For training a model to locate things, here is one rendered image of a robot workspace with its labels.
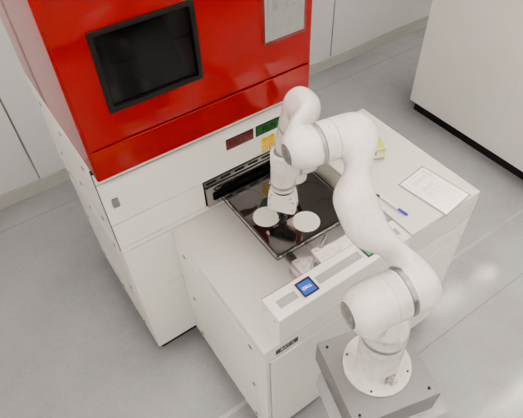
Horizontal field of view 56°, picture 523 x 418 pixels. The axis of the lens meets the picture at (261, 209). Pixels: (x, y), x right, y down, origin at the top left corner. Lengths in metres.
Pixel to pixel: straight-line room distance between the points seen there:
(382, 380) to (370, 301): 0.39
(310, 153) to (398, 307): 0.39
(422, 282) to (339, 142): 0.36
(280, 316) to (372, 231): 0.50
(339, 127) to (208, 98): 0.56
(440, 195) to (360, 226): 0.80
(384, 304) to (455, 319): 1.66
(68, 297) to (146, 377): 0.67
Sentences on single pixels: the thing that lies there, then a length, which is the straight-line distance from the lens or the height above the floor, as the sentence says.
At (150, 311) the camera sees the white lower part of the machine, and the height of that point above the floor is 0.39.
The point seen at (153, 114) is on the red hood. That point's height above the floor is 1.39.
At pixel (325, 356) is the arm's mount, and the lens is 1.50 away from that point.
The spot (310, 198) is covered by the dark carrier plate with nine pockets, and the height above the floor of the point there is 0.90.
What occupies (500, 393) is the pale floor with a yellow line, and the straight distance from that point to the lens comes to 2.64.
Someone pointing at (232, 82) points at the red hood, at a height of 1.38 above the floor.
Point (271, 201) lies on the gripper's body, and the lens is 1.71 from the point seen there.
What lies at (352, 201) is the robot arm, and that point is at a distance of 1.12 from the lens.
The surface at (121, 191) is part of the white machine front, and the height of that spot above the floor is 1.11.
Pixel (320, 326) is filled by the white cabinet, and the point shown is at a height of 0.75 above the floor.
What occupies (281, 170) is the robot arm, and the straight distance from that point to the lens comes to 1.57.
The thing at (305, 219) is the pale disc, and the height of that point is 0.90.
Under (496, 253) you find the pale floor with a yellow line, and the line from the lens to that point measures 3.09.
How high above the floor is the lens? 2.27
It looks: 48 degrees down
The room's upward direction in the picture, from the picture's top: 3 degrees counter-clockwise
